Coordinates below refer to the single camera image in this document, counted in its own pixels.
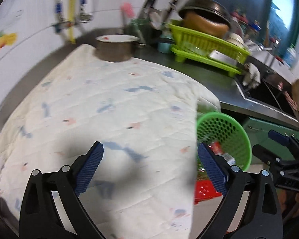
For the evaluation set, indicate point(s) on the red plastic basket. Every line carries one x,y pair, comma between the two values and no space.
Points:
204,191

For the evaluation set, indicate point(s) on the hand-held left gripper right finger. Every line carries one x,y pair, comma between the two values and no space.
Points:
211,166

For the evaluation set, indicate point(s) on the white bowl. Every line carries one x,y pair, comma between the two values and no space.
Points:
235,39

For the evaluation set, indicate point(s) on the steel sink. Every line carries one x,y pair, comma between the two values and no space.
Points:
264,97

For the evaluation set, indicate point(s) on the white quilted blanket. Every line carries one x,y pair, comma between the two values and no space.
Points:
89,109

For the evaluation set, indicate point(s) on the green plastic mesh basket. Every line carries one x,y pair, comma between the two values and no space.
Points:
229,132

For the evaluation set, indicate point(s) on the pink cloth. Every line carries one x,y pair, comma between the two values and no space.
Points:
286,95

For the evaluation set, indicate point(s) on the green drip tray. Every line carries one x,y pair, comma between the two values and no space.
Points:
201,62

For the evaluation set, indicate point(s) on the pink brush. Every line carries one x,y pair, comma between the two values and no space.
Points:
127,10

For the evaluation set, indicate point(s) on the steel saucepan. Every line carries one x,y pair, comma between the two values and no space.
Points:
114,48

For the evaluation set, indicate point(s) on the teal cup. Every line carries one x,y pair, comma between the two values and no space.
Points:
164,47

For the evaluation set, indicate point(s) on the green utensil holder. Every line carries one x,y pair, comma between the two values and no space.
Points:
140,31

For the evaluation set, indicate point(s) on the steel cleaver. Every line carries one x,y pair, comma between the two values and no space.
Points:
221,57

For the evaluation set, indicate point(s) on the wall water valve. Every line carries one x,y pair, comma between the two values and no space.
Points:
63,26

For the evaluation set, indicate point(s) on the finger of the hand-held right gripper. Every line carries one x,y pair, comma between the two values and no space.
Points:
279,137
263,153

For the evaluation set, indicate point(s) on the green dish rack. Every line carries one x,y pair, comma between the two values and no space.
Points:
204,43

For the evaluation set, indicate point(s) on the person's right forearm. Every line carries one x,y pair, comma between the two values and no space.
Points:
296,204

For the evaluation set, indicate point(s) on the brown bowl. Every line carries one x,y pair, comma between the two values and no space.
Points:
204,25

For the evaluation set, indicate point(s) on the white dish cloth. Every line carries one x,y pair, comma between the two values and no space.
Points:
251,76

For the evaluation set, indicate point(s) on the dish soap bottle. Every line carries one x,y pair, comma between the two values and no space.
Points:
290,56

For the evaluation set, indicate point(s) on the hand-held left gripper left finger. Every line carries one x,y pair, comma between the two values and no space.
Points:
89,166

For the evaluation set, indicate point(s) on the dark wok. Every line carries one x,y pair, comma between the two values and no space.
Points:
209,6

